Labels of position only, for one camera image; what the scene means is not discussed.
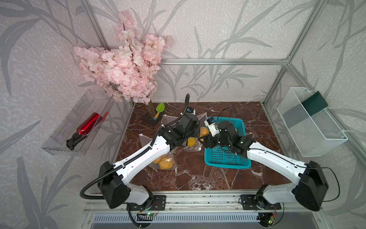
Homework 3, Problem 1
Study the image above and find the orange potato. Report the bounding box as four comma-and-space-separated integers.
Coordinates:
199, 127, 210, 137
153, 156, 164, 164

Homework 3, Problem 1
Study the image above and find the clear dotted zipper bag back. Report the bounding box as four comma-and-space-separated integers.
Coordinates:
184, 112, 207, 152

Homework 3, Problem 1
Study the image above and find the clear dotted zipper bag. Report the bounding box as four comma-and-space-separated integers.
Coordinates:
184, 112, 207, 152
161, 114, 178, 126
139, 134, 177, 171

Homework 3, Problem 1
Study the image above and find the clear dotted zipper bag front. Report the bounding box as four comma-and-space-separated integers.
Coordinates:
139, 134, 177, 171

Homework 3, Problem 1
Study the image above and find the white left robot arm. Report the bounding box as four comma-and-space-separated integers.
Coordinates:
80, 94, 200, 210

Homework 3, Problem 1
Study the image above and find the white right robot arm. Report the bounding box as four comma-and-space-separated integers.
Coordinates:
198, 117, 329, 211

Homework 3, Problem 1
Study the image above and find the teal plastic basket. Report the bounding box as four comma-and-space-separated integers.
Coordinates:
205, 116, 252, 169

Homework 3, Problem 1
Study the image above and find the artificial pink blossom tree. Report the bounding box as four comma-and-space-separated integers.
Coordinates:
73, 10, 173, 105

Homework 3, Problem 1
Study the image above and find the dark green card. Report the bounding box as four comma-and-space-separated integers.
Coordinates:
302, 91, 328, 116

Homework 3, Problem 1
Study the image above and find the red black hair dryer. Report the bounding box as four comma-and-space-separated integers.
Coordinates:
66, 113, 100, 150

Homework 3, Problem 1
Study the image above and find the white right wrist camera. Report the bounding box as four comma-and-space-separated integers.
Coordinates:
204, 117, 220, 137

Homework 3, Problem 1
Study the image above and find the green toy shovel yellow handle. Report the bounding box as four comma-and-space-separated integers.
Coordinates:
153, 103, 165, 121

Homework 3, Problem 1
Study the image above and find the black square tree base plate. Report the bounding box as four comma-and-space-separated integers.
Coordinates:
141, 112, 165, 126

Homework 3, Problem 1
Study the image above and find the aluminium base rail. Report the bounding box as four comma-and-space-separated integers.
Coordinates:
83, 189, 311, 214

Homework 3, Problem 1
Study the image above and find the white wire mesh basket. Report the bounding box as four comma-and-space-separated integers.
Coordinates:
277, 87, 348, 157

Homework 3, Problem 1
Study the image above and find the clear acrylic wall shelf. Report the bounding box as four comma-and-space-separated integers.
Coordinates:
42, 90, 115, 156

